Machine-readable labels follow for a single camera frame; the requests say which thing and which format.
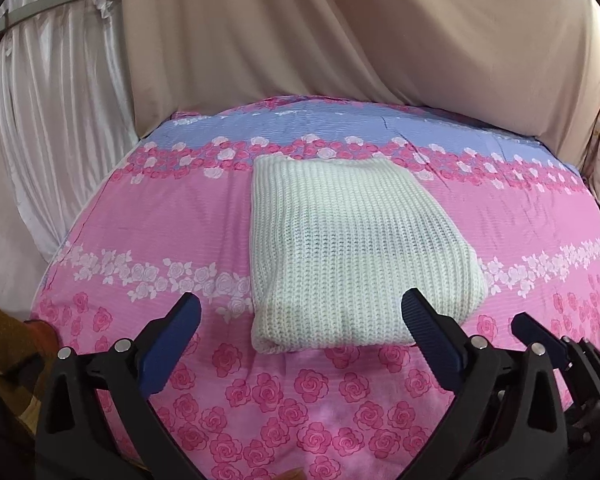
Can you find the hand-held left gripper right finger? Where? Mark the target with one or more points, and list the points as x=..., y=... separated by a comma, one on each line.
x=430, y=335

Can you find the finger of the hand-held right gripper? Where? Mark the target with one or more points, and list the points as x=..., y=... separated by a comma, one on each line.
x=535, y=332

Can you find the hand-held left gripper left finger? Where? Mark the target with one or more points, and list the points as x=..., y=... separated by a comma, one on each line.
x=172, y=340

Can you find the white knit sweater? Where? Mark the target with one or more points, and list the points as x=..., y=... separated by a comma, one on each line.
x=350, y=250

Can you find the pink floral bed sheet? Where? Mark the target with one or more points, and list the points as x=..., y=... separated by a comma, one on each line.
x=180, y=220

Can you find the brown patterned cloth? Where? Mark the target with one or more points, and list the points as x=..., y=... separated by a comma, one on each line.
x=5, y=350

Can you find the white satin curtain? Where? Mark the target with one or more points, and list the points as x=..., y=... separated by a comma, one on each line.
x=55, y=135

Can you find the beige curtain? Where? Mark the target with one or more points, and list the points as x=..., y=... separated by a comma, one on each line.
x=355, y=25

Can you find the grey curved curtain rail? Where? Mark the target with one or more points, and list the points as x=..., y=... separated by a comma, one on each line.
x=45, y=2

